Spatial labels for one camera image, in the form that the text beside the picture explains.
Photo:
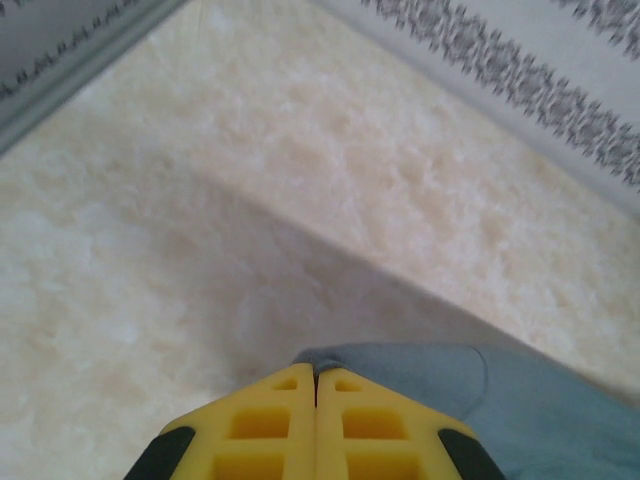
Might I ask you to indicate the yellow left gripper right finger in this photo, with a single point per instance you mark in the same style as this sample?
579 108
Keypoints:
380 430

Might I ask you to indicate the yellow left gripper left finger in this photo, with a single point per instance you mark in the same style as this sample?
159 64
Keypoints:
260 430

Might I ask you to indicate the grey t-shirt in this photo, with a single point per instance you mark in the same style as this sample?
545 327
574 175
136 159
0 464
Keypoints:
525 400

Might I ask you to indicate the aluminium side rail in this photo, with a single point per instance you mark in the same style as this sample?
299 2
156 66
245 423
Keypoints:
75 67

